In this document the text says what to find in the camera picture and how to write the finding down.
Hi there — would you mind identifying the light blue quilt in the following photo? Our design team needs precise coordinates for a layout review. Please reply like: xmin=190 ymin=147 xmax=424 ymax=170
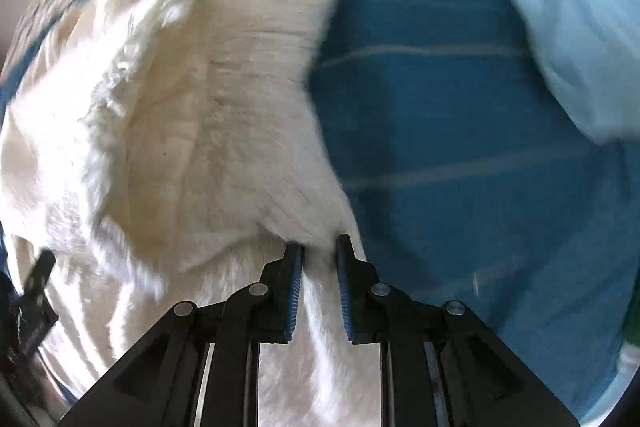
xmin=457 ymin=0 xmax=640 ymax=145

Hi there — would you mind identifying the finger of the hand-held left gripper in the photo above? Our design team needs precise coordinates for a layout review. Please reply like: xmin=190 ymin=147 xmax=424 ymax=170
xmin=19 ymin=249 xmax=59 ymax=357

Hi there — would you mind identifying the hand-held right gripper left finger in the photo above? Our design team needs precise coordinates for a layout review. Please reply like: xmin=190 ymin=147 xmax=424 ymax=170
xmin=60 ymin=243 xmax=305 ymax=427

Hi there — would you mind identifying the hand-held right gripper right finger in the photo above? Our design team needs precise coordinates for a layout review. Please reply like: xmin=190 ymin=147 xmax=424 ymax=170
xmin=336 ymin=234 xmax=581 ymax=427

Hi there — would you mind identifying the blue striped bed sheet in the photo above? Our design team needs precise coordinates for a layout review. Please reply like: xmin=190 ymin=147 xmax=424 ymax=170
xmin=0 ymin=0 xmax=636 ymax=427

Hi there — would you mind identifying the white towel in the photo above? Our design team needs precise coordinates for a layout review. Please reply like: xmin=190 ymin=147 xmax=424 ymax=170
xmin=0 ymin=0 xmax=383 ymax=427

